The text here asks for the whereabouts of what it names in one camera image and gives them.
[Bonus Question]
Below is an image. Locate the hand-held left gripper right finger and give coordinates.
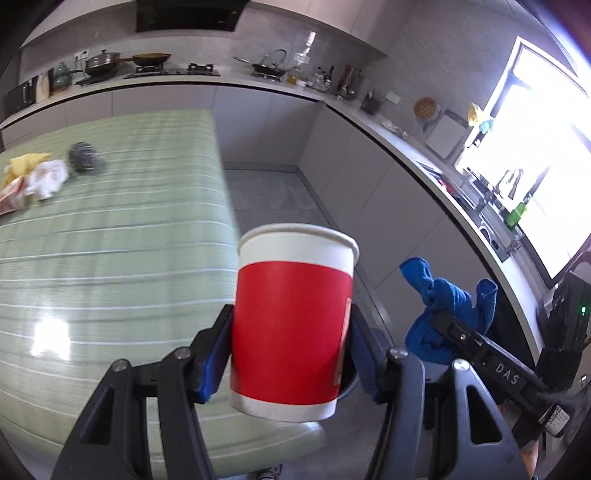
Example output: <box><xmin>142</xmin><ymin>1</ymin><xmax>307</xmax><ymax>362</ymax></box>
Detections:
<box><xmin>348</xmin><ymin>305</ymin><xmax>532</xmax><ymax>480</ymax></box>

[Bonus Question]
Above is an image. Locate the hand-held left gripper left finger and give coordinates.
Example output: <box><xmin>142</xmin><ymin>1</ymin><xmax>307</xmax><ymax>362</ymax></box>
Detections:
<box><xmin>51</xmin><ymin>304</ymin><xmax>234</xmax><ymax>480</ymax></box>

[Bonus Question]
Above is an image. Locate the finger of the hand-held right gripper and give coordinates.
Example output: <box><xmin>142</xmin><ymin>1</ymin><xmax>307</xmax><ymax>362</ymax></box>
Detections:
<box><xmin>433</xmin><ymin>311</ymin><xmax>549</xmax><ymax>406</ymax></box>

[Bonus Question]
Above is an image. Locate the blue cloth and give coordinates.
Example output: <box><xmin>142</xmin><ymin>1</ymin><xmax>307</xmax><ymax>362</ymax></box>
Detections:
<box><xmin>399</xmin><ymin>257</ymin><xmax>498</xmax><ymax>365</ymax></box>

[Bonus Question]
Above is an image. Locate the red paper cup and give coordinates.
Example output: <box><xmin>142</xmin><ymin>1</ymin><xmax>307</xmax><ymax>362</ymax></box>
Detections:
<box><xmin>229</xmin><ymin>223</ymin><xmax>360</xmax><ymax>423</ymax></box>

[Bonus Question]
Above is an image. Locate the steel wool scrubber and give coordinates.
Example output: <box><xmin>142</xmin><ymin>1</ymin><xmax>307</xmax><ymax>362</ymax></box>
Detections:
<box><xmin>67</xmin><ymin>142</ymin><xmax>108</xmax><ymax>174</ymax></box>

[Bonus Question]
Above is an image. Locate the white tissue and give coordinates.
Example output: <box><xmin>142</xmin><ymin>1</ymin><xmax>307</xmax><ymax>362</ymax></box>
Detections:
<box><xmin>25</xmin><ymin>160</ymin><xmax>70</xmax><ymax>200</ymax></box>

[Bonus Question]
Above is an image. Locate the red white snack packet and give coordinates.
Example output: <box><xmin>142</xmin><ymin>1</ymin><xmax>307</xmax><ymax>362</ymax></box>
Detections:
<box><xmin>0</xmin><ymin>178</ymin><xmax>33</xmax><ymax>215</ymax></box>

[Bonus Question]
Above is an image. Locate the person's right forearm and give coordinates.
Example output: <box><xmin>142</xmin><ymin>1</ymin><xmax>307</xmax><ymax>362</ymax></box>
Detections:
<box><xmin>519</xmin><ymin>440</ymin><xmax>541</xmax><ymax>480</ymax></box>

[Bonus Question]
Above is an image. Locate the steel kitchen sink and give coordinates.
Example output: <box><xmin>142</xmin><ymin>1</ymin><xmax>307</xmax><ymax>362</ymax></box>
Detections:
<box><xmin>475</xmin><ymin>203</ymin><xmax>513</xmax><ymax>259</ymax></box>

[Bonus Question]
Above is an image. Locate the green dish soap bottle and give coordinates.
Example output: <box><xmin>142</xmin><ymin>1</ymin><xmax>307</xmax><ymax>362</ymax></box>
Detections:
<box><xmin>504</xmin><ymin>202</ymin><xmax>528</xmax><ymax>229</ymax></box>

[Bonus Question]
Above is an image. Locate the green checked tablecloth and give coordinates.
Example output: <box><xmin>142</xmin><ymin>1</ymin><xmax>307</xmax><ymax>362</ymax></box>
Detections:
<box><xmin>0</xmin><ymin>109</ymin><xmax>326</xmax><ymax>480</ymax></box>

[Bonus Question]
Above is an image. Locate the tall steel faucet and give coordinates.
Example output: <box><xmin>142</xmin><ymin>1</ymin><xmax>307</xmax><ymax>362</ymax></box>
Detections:
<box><xmin>496</xmin><ymin>168</ymin><xmax>525</xmax><ymax>199</ymax></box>

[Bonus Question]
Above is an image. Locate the kitchen window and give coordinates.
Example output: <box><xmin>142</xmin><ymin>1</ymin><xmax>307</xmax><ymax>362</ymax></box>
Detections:
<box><xmin>455</xmin><ymin>37</ymin><xmax>591</xmax><ymax>287</ymax></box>

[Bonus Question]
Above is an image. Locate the white cutting board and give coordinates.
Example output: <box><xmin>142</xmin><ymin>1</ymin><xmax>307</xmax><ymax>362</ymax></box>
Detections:
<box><xmin>425</xmin><ymin>111</ymin><xmax>468</xmax><ymax>160</ymax></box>

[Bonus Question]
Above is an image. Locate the black gas stove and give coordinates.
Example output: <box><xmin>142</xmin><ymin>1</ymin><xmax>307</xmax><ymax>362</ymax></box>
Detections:
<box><xmin>124</xmin><ymin>64</ymin><xmax>221</xmax><ymax>80</ymax></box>

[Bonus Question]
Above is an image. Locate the black frying pan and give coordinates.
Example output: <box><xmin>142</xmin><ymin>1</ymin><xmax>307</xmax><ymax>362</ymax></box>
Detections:
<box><xmin>233</xmin><ymin>56</ymin><xmax>289</xmax><ymax>79</ymax></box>

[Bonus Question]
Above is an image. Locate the glass pan lid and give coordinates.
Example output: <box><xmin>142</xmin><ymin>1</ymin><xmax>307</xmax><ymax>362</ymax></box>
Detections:
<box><xmin>259</xmin><ymin>49</ymin><xmax>288</xmax><ymax>71</ymax></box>

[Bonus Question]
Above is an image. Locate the dark wok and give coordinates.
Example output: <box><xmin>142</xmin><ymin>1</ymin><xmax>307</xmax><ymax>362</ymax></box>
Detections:
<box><xmin>131</xmin><ymin>53</ymin><xmax>171</xmax><ymax>68</ymax></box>

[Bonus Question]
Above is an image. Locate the grey pan with lid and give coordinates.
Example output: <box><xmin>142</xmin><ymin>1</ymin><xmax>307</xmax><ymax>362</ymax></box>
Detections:
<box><xmin>84</xmin><ymin>50</ymin><xmax>134</xmax><ymax>77</ymax></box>

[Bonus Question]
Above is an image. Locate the green ceramic teapot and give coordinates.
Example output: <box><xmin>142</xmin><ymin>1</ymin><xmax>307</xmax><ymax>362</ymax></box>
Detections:
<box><xmin>52</xmin><ymin>62</ymin><xmax>75</xmax><ymax>90</ymax></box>

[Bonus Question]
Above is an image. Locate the black microwave oven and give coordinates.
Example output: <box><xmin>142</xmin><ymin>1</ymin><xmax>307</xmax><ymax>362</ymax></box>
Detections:
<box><xmin>4</xmin><ymin>79</ymin><xmax>38</xmax><ymax>114</ymax></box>

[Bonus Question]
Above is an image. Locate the black range hood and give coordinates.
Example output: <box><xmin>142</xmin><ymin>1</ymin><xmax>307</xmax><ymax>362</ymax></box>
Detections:
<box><xmin>136</xmin><ymin>0</ymin><xmax>250</xmax><ymax>33</ymax></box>

